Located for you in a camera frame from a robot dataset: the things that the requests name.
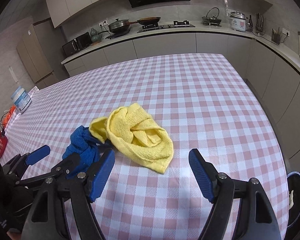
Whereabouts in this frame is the lidded black pan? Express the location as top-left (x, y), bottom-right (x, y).
top-left (108, 18), bottom-right (137, 34)

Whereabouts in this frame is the white blue canister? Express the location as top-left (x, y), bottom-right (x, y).
top-left (11, 86), bottom-right (32, 113)

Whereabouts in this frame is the white rice cooker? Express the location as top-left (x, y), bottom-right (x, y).
top-left (230, 11), bottom-right (246, 32)

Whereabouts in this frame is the beige refrigerator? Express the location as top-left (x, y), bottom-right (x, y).
top-left (17, 18), bottom-right (69, 89)

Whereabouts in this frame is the dark glass bottle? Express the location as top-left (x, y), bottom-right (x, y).
top-left (247, 15), bottom-right (253, 32)

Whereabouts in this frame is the yellow cloth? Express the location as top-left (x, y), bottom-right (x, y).
top-left (89, 103), bottom-right (174, 174)

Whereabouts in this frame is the black gas stove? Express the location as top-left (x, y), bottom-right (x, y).
top-left (138, 20), bottom-right (194, 33)

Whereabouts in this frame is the knife block with utensils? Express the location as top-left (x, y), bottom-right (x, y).
top-left (255, 13), bottom-right (265, 35)

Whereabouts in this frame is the green ceramic vase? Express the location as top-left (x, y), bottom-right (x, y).
top-left (90, 28), bottom-right (102, 43)

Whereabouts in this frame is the utensil holder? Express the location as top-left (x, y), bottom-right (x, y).
top-left (271, 28), bottom-right (282, 44)

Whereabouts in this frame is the wok with handle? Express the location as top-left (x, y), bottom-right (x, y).
top-left (129, 17), bottom-right (161, 25)

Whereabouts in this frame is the kettle on small burner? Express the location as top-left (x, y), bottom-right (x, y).
top-left (202, 7), bottom-right (222, 27)

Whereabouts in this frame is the black microwave oven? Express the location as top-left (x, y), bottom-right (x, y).
top-left (62, 32), bottom-right (92, 57)

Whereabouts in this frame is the blue cloth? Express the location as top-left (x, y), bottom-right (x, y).
top-left (62, 126), bottom-right (112, 179)

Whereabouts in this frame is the orange plastic bag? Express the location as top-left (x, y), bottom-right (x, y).
top-left (1, 105), bottom-right (15, 128)

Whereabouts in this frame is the black trash bin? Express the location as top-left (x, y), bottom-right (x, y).
top-left (287, 171), bottom-right (300, 228)

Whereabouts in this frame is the pink checkered tablecloth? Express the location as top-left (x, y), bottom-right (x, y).
top-left (1, 54), bottom-right (288, 239)

